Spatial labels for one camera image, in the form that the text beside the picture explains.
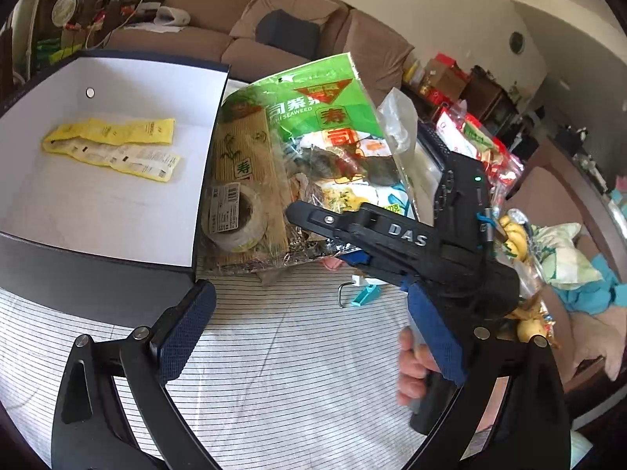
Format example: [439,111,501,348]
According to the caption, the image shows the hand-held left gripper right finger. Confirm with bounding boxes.
[402,281,574,470]

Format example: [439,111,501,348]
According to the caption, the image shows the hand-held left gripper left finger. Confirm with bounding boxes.
[51,279,231,470]

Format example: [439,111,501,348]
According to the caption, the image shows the teal cloth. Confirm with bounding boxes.
[558,253,619,315]

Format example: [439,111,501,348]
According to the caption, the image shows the yellow bottles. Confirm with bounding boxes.
[402,61,426,90]

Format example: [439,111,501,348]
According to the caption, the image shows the round white fan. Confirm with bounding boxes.
[51,0,92,29]

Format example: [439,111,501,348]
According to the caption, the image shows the person's right hand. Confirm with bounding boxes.
[398,327,442,402]

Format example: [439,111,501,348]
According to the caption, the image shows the brown fabric sofa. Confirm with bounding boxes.
[100,0,417,103]

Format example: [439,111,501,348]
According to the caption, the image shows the teal plastic hook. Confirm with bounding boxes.
[337,279,389,310]

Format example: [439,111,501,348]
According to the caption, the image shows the red white snack packet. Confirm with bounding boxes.
[435,105,497,158]

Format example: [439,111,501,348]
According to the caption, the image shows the dark wooden cabinet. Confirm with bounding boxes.
[463,66,520,130]

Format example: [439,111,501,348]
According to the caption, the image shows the dark box white interior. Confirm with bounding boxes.
[0,49,231,316]

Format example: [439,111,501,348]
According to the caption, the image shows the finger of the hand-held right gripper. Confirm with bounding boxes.
[285,201,436,276]
[338,249,418,295]

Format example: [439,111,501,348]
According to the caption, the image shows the yellow sachet strip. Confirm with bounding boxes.
[42,117,176,146]
[43,138,182,184]

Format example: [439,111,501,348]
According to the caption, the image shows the brown armchair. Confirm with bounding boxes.
[504,137,627,422]

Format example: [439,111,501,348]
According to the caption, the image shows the dark blue cushion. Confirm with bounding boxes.
[257,10,321,60]

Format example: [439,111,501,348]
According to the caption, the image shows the white curved device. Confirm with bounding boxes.
[154,7,192,27]

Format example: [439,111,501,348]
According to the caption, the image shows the green sushi seaweed kit packet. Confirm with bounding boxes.
[202,53,419,277]

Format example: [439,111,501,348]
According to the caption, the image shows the red gold snack packet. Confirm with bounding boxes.
[482,139,525,189]

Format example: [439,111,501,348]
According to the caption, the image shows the black remote control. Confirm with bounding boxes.
[418,121,454,173]

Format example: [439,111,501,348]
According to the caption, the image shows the floral cloth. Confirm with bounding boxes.
[531,222,605,289]

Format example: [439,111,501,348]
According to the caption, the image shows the clear plastic bag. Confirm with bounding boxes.
[377,87,423,216]

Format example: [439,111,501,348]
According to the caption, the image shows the yellow green bag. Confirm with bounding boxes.
[36,36,82,62]

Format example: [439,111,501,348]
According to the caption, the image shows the clear tape roll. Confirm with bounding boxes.
[201,182,268,254]

